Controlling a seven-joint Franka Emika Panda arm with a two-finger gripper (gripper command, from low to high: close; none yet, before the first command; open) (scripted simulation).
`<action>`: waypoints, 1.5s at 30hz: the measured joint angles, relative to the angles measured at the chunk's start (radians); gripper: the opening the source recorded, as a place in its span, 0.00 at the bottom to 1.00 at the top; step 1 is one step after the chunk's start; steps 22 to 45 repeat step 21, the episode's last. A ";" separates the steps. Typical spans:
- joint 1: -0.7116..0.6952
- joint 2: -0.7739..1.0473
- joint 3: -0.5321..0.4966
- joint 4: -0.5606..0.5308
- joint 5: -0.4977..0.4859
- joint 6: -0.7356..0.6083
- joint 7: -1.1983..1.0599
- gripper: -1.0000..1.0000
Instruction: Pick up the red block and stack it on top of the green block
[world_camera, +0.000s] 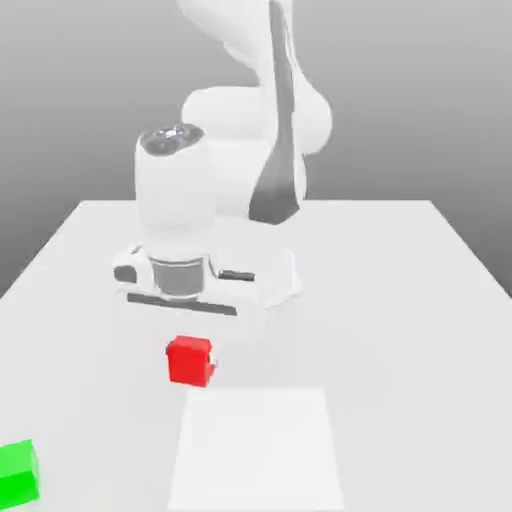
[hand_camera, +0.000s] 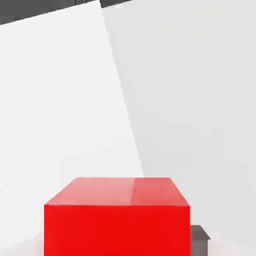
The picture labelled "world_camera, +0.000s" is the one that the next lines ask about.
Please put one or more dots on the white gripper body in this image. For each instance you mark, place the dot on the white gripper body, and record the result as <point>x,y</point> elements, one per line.
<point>180,314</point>

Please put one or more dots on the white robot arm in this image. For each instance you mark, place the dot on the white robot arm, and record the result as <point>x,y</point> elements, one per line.
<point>176,192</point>

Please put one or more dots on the small green cube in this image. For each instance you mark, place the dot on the small green cube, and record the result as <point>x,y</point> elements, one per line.
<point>16,476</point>

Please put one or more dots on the small red cube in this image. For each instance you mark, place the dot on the small red cube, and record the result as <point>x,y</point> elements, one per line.
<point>188,362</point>

